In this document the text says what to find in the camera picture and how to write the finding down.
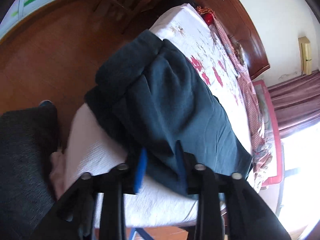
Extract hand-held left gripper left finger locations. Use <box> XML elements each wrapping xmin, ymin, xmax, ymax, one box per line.
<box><xmin>57</xmin><ymin>147</ymin><xmax>148</xmax><ymax>240</ymax></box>

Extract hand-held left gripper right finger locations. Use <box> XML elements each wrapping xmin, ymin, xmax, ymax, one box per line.
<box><xmin>176</xmin><ymin>140</ymin><xmax>292</xmax><ymax>240</ymax></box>

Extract dark pants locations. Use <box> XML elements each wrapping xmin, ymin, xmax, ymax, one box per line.
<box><xmin>84</xmin><ymin>29</ymin><xmax>253</xmax><ymax>200</ymax></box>

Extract blue stool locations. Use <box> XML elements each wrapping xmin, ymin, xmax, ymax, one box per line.
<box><xmin>129</xmin><ymin>228</ymin><xmax>152</xmax><ymax>240</ymax></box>

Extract pink patterned quilt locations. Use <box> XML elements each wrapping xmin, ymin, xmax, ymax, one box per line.
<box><xmin>195</xmin><ymin>10</ymin><xmax>273</xmax><ymax>180</ymax></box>

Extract window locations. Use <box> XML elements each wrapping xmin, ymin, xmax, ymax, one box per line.
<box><xmin>279</xmin><ymin>120</ymin><xmax>320</xmax><ymax>233</ymax></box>

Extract bed with pink floral sheet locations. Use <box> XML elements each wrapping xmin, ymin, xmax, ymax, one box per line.
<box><xmin>50</xmin><ymin>3</ymin><xmax>258</xmax><ymax>229</ymax></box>

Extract mauve curtain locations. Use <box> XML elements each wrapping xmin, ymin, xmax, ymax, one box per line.
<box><xmin>267</xmin><ymin>70</ymin><xmax>320</xmax><ymax>139</ymax></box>

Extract wooden headboard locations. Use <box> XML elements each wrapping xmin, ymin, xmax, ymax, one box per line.
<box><xmin>192</xmin><ymin>0</ymin><xmax>271</xmax><ymax>80</ymax></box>

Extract orange tasselled cloth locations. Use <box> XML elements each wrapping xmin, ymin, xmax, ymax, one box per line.
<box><xmin>196</xmin><ymin>6</ymin><xmax>216</xmax><ymax>16</ymax></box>

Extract pale wooden plank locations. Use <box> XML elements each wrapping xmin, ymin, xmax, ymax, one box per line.
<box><xmin>298</xmin><ymin>36</ymin><xmax>312</xmax><ymax>75</ymax></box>

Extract pink bed rail guard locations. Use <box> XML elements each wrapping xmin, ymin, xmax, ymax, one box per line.
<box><xmin>252</xmin><ymin>80</ymin><xmax>284</xmax><ymax>193</ymax></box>

